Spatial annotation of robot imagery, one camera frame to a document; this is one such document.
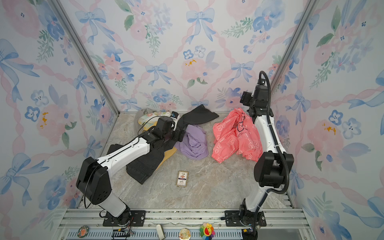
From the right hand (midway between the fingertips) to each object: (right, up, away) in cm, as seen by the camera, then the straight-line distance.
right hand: (251, 93), depth 84 cm
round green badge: (-85, -68, -14) cm, 110 cm away
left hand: (-41, -19, +1) cm, 45 cm away
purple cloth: (-33, -30, +10) cm, 45 cm away
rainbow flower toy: (-26, -68, -15) cm, 74 cm away
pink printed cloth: (-4, -22, +18) cm, 29 cm away
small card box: (-39, -49, +1) cm, 63 cm away
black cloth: (-64, -44, +3) cm, 77 cm away
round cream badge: (-37, -69, -15) cm, 80 cm away
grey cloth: (-74, -19, +25) cm, 80 cm away
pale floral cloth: (-54, -16, -15) cm, 58 cm away
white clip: (-48, -67, -16) cm, 84 cm away
